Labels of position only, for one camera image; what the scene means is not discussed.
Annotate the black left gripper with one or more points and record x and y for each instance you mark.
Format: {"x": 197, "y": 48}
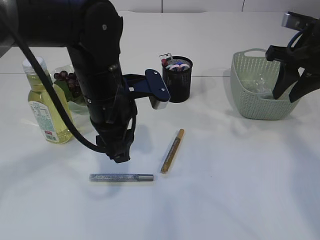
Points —
{"x": 112, "y": 112}

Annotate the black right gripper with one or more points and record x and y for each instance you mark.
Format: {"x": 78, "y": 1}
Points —
{"x": 303, "y": 51}

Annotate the clear plastic sheet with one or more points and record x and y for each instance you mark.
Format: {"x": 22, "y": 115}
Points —
{"x": 260, "y": 83}

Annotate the purple grape bunch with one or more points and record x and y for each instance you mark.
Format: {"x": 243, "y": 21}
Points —
{"x": 68, "y": 82}

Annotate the yellow tea bottle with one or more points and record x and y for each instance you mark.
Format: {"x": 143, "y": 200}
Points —
{"x": 50, "y": 123}

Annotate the red marker pen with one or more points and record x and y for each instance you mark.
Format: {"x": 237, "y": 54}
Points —
{"x": 164, "y": 62}

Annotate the clear plastic ruler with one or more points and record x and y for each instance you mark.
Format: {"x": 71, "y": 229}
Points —
{"x": 167, "y": 56}

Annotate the pink purple scissors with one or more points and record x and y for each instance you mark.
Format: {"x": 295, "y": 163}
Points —
{"x": 172, "y": 67}

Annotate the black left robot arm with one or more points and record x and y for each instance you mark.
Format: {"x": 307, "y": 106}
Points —
{"x": 91, "y": 31}

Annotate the green wavy plastic plate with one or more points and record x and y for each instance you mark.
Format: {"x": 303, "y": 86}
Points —
{"x": 78, "y": 106}

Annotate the green woven plastic basket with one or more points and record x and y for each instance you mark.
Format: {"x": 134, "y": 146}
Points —
{"x": 257, "y": 106}

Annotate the gold glitter pen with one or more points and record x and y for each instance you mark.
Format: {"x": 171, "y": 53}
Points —
{"x": 172, "y": 152}

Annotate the black mesh pen holder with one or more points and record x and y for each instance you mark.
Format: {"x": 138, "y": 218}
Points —
{"x": 178, "y": 83}

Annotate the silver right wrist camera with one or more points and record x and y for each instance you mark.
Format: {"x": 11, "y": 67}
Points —
{"x": 296, "y": 21}

